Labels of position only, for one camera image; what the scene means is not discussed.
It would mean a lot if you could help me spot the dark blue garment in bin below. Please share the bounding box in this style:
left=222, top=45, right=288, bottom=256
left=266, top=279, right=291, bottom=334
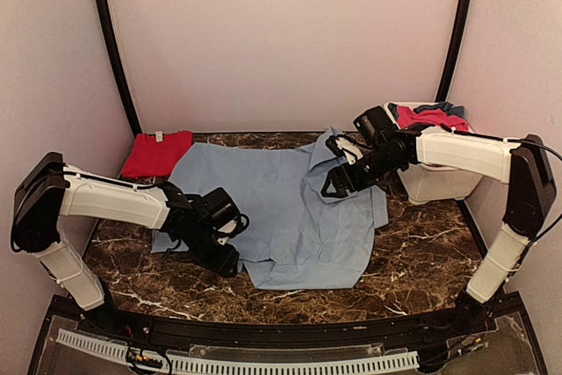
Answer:
left=386, top=102, right=465, bottom=121

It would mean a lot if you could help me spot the red t-shirt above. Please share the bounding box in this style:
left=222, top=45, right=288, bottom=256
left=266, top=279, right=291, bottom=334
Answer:
left=121, top=131, right=193, bottom=178

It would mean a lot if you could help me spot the left black frame post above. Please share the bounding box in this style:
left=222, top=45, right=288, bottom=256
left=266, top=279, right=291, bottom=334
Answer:
left=95, top=0, right=142, bottom=137

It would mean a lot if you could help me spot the right black frame post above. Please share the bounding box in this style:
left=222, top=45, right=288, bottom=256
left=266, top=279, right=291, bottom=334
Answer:
left=435, top=0, right=471, bottom=102

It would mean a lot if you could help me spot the white slotted cable duct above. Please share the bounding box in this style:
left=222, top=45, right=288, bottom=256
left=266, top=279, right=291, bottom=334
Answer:
left=55, top=328, right=419, bottom=374

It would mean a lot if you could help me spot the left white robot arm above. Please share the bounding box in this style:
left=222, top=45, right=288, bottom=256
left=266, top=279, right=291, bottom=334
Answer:
left=10, top=152, right=249, bottom=336

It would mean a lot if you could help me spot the electronics board with wires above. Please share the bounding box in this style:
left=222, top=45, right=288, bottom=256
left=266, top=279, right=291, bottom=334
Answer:
left=121, top=325, right=173, bottom=374
left=445, top=332, right=488, bottom=362

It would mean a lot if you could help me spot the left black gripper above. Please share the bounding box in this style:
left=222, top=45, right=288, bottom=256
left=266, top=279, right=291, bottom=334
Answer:
left=185, top=222, right=240, bottom=278

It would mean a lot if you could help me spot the left electronics board with wires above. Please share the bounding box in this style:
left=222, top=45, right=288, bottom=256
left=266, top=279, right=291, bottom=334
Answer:
left=121, top=325, right=173, bottom=374

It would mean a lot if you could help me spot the light blue shirt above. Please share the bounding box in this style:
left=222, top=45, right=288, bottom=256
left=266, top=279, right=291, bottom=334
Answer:
left=169, top=128, right=388, bottom=290

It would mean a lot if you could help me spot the black frame post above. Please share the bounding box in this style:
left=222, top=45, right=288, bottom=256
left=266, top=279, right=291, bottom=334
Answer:
left=95, top=0, right=142, bottom=137
left=435, top=0, right=471, bottom=102

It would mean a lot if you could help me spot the right electronics board with wires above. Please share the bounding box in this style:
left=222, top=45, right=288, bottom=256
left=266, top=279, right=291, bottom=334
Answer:
left=445, top=332, right=488, bottom=362

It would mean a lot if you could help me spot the pink garment in bin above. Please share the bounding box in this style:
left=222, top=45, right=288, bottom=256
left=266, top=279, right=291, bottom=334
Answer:
left=397, top=106, right=470, bottom=132

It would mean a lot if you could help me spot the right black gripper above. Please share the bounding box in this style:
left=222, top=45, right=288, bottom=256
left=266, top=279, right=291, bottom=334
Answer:
left=322, top=145, right=402, bottom=198

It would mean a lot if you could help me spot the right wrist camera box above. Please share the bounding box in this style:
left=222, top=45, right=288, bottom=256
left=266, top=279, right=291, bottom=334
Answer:
left=353, top=106, right=397, bottom=144

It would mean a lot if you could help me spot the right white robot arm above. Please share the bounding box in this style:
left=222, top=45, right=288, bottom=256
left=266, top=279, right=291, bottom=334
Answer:
left=321, top=124, right=557, bottom=335

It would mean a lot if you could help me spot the white plastic laundry bin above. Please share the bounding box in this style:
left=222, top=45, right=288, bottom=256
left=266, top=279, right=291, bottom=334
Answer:
left=383, top=102, right=482, bottom=205

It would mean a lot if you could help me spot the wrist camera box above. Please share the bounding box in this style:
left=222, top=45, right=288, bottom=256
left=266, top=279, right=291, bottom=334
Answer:
left=202, top=187, right=240, bottom=230
left=353, top=106, right=397, bottom=144

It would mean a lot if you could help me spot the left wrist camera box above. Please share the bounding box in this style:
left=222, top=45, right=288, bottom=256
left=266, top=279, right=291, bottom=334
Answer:
left=202, top=187, right=240, bottom=230

